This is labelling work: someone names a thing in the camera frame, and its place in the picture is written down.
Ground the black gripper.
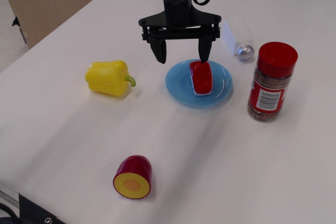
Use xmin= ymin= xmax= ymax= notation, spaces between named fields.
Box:
xmin=139 ymin=0 xmax=221 ymax=64

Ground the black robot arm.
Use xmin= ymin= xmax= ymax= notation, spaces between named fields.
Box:
xmin=139 ymin=0 xmax=221 ymax=63

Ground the blue plate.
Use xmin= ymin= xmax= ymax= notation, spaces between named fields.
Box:
xmin=165 ymin=59 xmax=233 ymax=107

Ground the white salt shaker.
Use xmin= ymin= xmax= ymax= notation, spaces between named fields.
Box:
xmin=222 ymin=17 xmax=255 ymax=61

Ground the yellow toy bell pepper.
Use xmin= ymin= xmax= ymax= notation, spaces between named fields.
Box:
xmin=85 ymin=60 xmax=136 ymax=96

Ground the red-lidded spice jar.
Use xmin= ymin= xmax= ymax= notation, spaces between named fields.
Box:
xmin=248 ymin=41 xmax=298 ymax=122

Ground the halved purple toy fruit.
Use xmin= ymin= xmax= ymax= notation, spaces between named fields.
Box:
xmin=113 ymin=155 xmax=152 ymax=199

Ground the black corner bracket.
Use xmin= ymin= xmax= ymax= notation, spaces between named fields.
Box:
xmin=19 ymin=194 xmax=65 ymax=224

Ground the aluminium table frame rail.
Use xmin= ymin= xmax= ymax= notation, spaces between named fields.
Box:
xmin=0 ymin=184 xmax=19 ymax=217

